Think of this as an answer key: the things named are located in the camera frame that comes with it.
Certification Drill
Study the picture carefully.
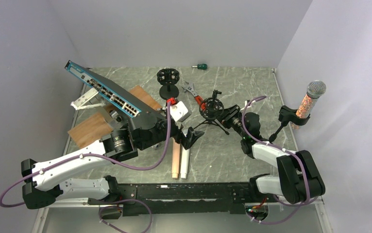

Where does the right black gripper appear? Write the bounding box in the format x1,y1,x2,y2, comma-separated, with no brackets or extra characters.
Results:
211,105,248,139

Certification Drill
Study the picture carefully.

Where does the white microphone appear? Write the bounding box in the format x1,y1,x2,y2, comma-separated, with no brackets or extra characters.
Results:
180,147,190,179

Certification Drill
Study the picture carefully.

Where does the black mini tripod stand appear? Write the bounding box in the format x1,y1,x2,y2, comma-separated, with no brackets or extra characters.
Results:
193,90,230,135

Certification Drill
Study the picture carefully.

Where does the black shock mount desk stand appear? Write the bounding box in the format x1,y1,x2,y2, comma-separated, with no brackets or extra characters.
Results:
156,68,180,100

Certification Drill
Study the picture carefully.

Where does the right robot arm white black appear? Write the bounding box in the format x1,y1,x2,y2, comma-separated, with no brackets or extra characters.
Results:
217,105,326,204

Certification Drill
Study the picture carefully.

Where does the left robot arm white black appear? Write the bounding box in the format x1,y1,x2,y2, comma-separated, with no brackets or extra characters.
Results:
21,112,204,209

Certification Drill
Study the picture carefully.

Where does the black round base clip stand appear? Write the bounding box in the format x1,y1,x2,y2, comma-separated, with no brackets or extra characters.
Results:
269,105,310,143

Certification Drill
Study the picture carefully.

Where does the sprinkle pattern silver microphone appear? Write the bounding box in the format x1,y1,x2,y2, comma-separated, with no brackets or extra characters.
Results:
296,80,326,119

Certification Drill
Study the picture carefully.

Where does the white pipe fitting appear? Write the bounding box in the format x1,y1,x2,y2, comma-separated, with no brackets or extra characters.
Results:
152,144,160,150

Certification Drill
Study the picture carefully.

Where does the silver metal clamp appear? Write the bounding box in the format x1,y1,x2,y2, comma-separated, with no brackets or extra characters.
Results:
157,107,170,116

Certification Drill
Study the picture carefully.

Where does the green stubby screwdriver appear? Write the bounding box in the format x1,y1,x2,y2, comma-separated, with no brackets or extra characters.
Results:
191,64,208,70

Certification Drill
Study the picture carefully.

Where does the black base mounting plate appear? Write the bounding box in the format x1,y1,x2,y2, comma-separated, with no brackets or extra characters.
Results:
87,183,264,216

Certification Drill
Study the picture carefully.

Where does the wooden board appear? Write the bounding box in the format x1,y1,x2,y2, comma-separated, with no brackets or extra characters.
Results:
68,85,162,149

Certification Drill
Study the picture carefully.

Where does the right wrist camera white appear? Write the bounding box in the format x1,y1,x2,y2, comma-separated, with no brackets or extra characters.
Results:
241,100,256,111

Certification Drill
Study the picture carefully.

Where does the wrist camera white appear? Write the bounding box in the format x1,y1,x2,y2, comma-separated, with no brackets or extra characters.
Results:
166,98,192,122
241,100,256,111

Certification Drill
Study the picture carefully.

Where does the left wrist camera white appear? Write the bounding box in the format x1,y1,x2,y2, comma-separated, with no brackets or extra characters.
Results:
166,98,192,122

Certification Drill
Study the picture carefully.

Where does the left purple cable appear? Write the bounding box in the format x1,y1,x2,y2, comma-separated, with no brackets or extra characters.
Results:
0,101,172,233

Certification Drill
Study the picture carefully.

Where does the red handled adjustable wrench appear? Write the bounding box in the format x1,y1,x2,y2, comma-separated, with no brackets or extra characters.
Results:
182,81,205,111

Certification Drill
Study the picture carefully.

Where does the blue black network switch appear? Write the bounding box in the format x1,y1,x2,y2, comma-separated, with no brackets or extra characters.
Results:
65,61,165,119

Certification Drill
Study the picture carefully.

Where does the grey metal mount block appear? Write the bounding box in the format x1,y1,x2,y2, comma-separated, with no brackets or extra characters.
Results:
103,109,123,129

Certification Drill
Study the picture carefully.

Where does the white bracket stand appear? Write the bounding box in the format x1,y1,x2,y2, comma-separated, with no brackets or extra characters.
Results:
70,88,106,111

